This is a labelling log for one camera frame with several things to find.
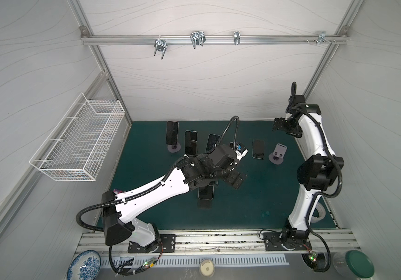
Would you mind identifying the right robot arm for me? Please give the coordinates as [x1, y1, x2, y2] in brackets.
[273, 93, 344, 251]

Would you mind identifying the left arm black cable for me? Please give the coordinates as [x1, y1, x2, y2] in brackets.
[75, 115, 240, 275]

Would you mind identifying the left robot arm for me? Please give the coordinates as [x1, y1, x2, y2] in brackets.
[101, 143, 248, 247]

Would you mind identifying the white wire basket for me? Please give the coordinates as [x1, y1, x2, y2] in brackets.
[29, 93, 125, 182]

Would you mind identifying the small round beige container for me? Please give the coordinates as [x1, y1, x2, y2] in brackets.
[199, 259, 215, 277]

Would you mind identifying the aluminium top crossbar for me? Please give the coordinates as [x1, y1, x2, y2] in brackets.
[82, 34, 350, 46]

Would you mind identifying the black phone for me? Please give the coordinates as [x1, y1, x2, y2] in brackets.
[166, 121, 179, 146]
[198, 185, 214, 200]
[206, 134, 221, 152]
[184, 131, 198, 155]
[252, 139, 265, 160]

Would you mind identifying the metal clamp small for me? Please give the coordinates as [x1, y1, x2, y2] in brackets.
[234, 31, 241, 46]

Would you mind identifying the white vented cable duct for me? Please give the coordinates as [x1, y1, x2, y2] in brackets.
[101, 253, 289, 269]

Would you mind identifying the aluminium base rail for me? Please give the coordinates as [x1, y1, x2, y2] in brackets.
[74, 229, 361, 257]

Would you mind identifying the metal u-bolt clamp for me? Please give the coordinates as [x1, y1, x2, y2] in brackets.
[190, 31, 206, 49]
[153, 38, 168, 59]

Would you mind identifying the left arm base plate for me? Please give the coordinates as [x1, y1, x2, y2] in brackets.
[128, 234, 176, 254]

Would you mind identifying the blue white ceramic plate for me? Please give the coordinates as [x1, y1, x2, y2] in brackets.
[66, 250, 101, 280]

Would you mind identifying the metal u-bolt clamp middle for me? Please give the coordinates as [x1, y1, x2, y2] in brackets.
[190, 31, 206, 49]

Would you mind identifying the black phone on grey stand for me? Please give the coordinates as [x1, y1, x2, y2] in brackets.
[206, 134, 221, 152]

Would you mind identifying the green lid clear jar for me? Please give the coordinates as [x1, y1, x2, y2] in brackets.
[332, 250, 375, 279]

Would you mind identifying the metal u-bolt clamp left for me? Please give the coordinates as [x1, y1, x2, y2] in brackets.
[153, 38, 168, 59]

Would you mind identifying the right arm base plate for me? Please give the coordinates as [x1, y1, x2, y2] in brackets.
[260, 231, 312, 252]

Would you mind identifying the grey round phone stand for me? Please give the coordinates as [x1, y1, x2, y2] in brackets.
[269, 143, 287, 165]

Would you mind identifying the white tape roll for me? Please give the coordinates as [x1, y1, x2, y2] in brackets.
[311, 202, 326, 223]

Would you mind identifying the metal bracket right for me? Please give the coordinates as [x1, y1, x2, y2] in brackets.
[305, 31, 337, 46]

